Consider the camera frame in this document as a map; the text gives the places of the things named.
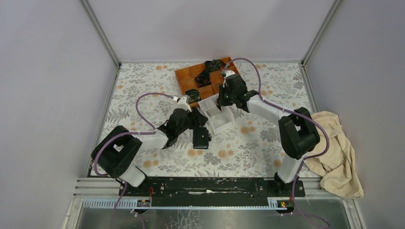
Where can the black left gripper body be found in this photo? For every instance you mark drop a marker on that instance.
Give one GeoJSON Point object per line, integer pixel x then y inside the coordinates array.
{"type": "Point", "coordinates": [180, 130]}

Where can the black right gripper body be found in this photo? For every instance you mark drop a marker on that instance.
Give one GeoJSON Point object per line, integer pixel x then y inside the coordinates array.
{"type": "Point", "coordinates": [226, 98]}

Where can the black leather card holder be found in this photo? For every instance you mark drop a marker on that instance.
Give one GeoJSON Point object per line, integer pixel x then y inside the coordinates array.
{"type": "Point", "coordinates": [201, 138]}

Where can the white plastic card box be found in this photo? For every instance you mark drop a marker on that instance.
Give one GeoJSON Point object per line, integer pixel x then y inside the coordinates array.
{"type": "Point", "coordinates": [220, 118]}

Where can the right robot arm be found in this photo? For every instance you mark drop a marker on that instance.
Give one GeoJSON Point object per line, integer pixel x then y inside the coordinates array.
{"type": "Point", "coordinates": [298, 134]}

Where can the rolled black belt front-left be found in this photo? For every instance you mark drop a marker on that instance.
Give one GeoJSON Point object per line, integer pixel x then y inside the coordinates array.
{"type": "Point", "coordinates": [194, 95]}

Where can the rolled black belt middle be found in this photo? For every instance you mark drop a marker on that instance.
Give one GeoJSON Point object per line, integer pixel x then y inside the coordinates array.
{"type": "Point", "coordinates": [203, 79]}

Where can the rolled black belt top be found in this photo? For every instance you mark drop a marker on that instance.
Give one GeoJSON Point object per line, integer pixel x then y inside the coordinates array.
{"type": "Point", "coordinates": [214, 65]}

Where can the beige crumpled cloth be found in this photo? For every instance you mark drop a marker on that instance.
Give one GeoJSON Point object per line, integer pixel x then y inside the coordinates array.
{"type": "Point", "coordinates": [337, 165]}

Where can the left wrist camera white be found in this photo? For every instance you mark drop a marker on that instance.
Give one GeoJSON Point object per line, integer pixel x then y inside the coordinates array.
{"type": "Point", "coordinates": [183, 103]}

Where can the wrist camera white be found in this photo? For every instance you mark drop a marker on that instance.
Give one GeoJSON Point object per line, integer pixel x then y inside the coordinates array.
{"type": "Point", "coordinates": [227, 73]}
{"type": "Point", "coordinates": [183, 103]}

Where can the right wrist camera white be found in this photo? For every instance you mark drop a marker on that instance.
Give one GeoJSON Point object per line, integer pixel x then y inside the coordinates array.
{"type": "Point", "coordinates": [227, 73]}

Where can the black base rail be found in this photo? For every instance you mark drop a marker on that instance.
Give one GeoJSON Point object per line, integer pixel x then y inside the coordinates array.
{"type": "Point", "coordinates": [213, 191]}

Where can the white slotted cable duct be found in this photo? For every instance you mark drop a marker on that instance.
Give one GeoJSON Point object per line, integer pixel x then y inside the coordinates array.
{"type": "Point", "coordinates": [271, 204]}

